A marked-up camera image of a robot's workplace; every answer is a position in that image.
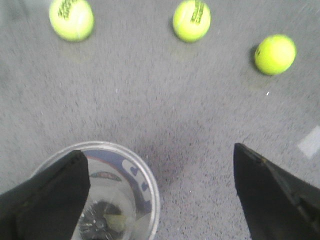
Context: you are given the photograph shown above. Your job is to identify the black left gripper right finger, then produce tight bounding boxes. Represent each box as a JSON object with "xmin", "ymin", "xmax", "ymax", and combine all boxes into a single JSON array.
[{"xmin": 233, "ymin": 143, "xmax": 320, "ymax": 240}]

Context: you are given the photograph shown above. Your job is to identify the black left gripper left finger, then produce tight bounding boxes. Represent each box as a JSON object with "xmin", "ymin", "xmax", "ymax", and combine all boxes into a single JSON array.
[{"xmin": 0, "ymin": 150, "xmax": 90, "ymax": 240}]

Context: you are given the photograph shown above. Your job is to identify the white blue tennis ball can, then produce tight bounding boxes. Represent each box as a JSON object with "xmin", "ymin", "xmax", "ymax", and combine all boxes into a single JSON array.
[{"xmin": 33, "ymin": 141, "xmax": 161, "ymax": 240}]

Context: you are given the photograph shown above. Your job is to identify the tennis ball with Wilson print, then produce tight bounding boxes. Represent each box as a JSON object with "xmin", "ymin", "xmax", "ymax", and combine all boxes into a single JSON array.
[{"xmin": 254, "ymin": 34, "xmax": 297, "ymax": 76}]

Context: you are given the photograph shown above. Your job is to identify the right tennis ball Roland Garros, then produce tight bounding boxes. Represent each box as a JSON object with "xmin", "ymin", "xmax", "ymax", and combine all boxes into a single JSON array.
[{"xmin": 48, "ymin": 0, "xmax": 95, "ymax": 42}]

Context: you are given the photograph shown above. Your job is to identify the tennis ball roland garros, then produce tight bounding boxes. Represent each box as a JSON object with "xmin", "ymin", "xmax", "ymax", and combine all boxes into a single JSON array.
[
  {"xmin": 48, "ymin": 0, "xmax": 95, "ymax": 42},
  {"xmin": 172, "ymin": 0, "xmax": 211, "ymax": 43}
]

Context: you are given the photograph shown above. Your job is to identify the middle tennis ball Roland Garros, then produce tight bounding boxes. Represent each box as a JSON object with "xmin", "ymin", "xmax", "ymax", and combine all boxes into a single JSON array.
[{"xmin": 172, "ymin": 0, "xmax": 211, "ymax": 43}]

